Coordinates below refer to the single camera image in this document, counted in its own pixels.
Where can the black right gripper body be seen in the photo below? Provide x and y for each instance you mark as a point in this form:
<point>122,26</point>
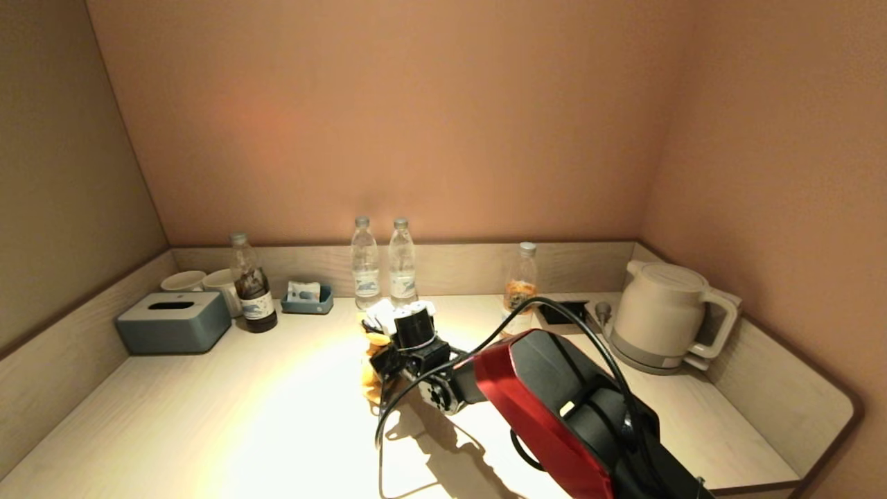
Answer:
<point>426,367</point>

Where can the orange microfibre cloth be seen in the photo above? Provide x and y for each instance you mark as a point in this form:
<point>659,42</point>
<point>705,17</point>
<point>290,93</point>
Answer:
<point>371,374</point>

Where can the red and black right arm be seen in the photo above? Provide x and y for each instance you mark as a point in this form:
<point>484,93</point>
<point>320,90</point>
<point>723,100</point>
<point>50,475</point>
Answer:
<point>554,402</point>

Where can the clear water bottle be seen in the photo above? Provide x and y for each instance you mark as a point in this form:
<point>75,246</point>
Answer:
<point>402,270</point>
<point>365,274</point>

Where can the raised wooden desk rim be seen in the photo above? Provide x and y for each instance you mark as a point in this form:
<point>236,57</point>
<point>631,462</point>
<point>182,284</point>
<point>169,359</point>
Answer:
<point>450,269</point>

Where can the bottle with amber drink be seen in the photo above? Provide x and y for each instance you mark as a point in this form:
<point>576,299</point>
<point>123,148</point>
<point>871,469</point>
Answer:
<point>520,287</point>

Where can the small blue tray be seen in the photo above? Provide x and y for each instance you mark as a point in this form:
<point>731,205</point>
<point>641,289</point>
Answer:
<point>307,307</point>

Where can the pale sachet packet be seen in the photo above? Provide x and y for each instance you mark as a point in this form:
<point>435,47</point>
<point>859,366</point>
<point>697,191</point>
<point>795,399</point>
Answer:
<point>303,291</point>

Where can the black recessed power socket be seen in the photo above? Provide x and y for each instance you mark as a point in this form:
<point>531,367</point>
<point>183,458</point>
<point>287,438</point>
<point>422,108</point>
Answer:
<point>572,315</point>

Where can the grey kettle plug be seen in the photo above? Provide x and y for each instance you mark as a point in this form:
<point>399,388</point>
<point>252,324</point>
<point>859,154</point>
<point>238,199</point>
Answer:
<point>602,312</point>

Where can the bottle with dark drink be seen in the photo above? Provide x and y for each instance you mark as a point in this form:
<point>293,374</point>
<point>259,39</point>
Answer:
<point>255,298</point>

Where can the white ceramic cup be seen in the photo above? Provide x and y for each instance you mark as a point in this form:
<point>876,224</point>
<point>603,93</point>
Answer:
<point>181,281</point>
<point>222,282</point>

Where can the beige electric kettle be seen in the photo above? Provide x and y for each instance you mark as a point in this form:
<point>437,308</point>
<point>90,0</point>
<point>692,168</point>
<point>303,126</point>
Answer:
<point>658,308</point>

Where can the blue-grey tissue box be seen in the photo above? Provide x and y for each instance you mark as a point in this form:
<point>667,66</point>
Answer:
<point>173,326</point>

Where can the grey kettle base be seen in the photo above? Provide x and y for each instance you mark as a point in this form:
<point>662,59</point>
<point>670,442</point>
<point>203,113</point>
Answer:
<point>695,362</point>

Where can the black wrist camera white mount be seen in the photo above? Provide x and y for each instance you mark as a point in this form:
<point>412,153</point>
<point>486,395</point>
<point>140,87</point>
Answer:
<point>412,322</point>

